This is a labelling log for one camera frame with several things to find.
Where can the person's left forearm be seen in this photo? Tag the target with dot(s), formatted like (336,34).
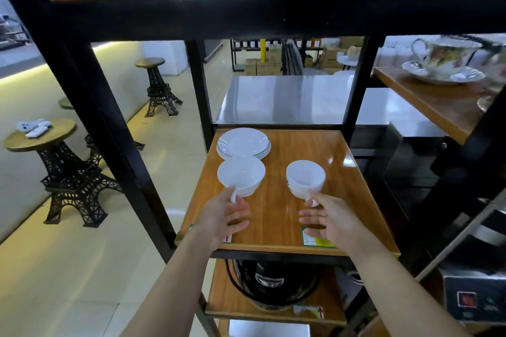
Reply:
(170,293)

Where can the white saucer with dark rim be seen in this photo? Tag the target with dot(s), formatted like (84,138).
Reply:
(242,141)

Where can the green and yellow shelf label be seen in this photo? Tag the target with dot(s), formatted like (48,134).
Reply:
(314,242)

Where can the white and red shelf label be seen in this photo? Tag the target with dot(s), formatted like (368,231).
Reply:
(310,311)

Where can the pile of cardboard boxes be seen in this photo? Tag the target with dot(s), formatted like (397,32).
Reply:
(263,65)

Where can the black appliance box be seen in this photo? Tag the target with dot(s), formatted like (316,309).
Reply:
(474,297)

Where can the person's left hand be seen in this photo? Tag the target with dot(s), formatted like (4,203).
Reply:
(215,224)

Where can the black rice cooker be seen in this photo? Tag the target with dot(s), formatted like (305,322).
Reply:
(272,281)

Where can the white cup with dark print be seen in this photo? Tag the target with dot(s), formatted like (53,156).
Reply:
(304,179)

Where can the side rack with wooden shelf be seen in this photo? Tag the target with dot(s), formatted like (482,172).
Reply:
(442,103)

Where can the stainless steel table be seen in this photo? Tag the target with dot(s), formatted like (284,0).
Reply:
(292,99)

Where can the plain white saucer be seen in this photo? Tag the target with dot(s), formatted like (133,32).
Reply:
(266,151)

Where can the person's left middle finger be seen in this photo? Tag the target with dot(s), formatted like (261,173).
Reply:
(240,226)

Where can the person's right middle finger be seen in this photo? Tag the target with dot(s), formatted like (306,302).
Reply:
(310,223)

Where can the person's right thumb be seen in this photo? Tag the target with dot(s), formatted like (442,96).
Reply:
(318,197)

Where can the yellow post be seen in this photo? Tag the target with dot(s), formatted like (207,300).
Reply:
(263,50)

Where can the black rack with wooden shelves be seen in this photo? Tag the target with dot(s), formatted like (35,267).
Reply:
(272,17)

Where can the tower-shaped stool with wooden top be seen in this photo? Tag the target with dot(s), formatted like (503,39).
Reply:
(95,143)
(159,88)
(67,178)

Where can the person's right forearm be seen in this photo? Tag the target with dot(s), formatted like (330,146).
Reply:
(399,293)

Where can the floral saucer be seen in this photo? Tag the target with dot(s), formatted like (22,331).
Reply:
(470,76)

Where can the white controller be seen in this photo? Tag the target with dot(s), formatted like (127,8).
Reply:
(27,125)
(36,132)

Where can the person's right hand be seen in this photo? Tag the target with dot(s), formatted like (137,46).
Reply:
(338,222)

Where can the wide white cup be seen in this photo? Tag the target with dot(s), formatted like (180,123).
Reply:
(241,175)

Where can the floral teacup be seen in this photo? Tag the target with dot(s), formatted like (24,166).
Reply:
(444,54)

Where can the round white table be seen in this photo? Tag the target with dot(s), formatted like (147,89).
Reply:
(348,61)

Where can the small green and red label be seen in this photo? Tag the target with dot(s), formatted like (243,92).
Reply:
(227,238)

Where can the person's left thumb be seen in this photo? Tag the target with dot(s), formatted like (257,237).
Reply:
(228,196)

